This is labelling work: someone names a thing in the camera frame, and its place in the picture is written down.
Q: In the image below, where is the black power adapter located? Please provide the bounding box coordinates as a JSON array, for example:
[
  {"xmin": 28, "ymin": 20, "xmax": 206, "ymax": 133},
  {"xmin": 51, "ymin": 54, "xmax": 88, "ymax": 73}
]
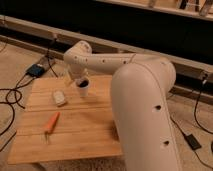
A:
[{"xmin": 185, "ymin": 134, "xmax": 201, "ymax": 150}]

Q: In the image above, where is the wooden board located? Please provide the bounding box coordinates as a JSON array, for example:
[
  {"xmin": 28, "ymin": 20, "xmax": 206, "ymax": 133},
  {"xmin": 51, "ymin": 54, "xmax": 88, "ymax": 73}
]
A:
[{"xmin": 8, "ymin": 76, "xmax": 121, "ymax": 164}]

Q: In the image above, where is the blue electronic box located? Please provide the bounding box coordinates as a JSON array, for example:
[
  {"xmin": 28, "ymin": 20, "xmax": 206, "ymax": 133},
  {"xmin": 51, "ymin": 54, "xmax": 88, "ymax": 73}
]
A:
[{"xmin": 26, "ymin": 64, "xmax": 45, "ymax": 78}]

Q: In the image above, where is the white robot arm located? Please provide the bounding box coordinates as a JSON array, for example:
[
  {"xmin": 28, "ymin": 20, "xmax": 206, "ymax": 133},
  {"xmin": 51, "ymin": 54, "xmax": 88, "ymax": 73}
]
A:
[{"xmin": 63, "ymin": 41, "xmax": 182, "ymax": 171}]

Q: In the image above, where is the black cable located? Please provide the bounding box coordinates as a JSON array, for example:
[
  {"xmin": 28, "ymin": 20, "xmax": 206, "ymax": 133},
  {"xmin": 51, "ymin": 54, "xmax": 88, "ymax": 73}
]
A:
[
  {"xmin": 169, "ymin": 79, "xmax": 213, "ymax": 161},
  {"xmin": 0, "ymin": 73, "xmax": 36, "ymax": 153}
]

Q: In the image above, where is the black cable right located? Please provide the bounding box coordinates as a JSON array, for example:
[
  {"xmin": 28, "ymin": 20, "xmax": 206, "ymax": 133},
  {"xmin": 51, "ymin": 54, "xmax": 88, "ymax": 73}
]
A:
[{"xmin": 169, "ymin": 79, "xmax": 213, "ymax": 161}]

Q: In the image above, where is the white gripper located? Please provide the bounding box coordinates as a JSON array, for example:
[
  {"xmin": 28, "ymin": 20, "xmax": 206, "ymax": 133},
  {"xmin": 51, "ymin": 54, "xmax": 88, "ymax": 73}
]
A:
[{"xmin": 68, "ymin": 65, "xmax": 86, "ymax": 80}]

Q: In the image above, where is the white ceramic cup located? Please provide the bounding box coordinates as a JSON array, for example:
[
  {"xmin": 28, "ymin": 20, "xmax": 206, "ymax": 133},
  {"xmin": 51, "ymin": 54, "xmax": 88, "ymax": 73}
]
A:
[{"xmin": 76, "ymin": 78, "xmax": 89, "ymax": 97}]

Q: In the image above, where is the black cable left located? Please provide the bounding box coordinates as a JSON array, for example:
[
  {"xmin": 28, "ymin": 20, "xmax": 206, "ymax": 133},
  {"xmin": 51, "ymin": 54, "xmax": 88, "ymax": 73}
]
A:
[{"xmin": 0, "ymin": 73, "xmax": 36, "ymax": 153}]

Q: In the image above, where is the white eraser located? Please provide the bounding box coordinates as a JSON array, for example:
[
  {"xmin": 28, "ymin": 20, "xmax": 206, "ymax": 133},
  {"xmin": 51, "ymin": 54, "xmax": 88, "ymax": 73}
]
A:
[{"xmin": 53, "ymin": 91, "xmax": 67, "ymax": 106}]

